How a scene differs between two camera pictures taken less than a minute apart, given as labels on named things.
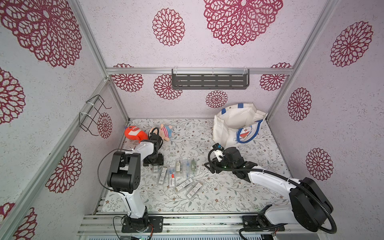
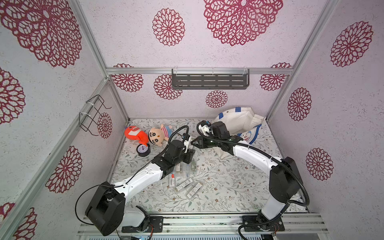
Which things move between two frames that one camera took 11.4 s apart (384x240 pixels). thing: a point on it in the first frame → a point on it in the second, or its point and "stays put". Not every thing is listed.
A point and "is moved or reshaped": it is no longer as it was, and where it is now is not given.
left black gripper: x=160 y=162 → x=189 y=155
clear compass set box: x=179 y=168 stays put
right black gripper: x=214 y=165 → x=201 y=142
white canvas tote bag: x=241 y=123 is moved or reshaped
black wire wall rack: x=90 y=114 stays put
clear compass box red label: x=172 y=177 stays put
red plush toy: x=135 y=133 stays put
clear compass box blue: x=186 y=168 stays put
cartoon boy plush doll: x=165 y=131 stays put
